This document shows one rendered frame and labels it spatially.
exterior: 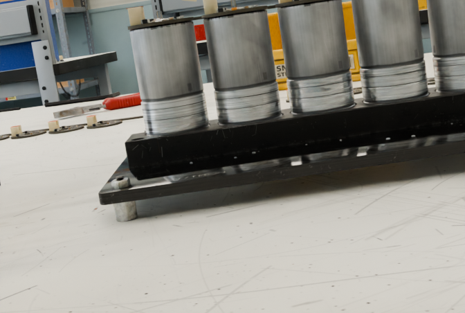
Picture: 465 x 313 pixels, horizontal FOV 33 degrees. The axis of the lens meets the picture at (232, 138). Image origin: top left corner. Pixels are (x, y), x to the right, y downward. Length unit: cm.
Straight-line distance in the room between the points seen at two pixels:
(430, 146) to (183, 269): 10
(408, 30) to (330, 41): 3
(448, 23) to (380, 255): 13
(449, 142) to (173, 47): 10
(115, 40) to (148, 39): 466
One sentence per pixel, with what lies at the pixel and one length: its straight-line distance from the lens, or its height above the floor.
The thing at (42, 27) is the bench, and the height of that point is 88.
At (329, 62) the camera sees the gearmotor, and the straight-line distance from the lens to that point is 29.
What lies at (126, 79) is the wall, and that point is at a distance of 495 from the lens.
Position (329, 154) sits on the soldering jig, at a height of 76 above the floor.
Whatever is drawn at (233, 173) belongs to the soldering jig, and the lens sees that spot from 25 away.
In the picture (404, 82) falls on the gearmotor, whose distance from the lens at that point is 30.
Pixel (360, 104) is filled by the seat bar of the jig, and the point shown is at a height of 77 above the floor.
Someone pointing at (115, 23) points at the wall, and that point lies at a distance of 495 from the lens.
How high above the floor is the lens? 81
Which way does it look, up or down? 8 degrees down
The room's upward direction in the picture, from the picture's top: 9 degrees counter-clockwise
